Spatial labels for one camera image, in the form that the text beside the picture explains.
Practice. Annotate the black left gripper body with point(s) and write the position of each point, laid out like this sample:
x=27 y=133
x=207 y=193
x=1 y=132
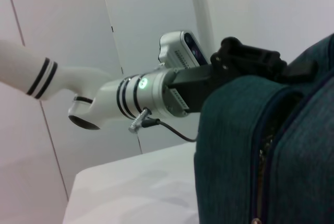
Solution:
x=203 y=83

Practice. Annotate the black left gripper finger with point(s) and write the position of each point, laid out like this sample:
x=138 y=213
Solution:
x=300 y=71

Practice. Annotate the dark teal fabric lunch bag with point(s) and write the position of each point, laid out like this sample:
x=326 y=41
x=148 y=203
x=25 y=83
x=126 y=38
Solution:
x=261 y=143

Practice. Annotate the silver head camera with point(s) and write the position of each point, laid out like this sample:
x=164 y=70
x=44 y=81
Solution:
x=182 y=50

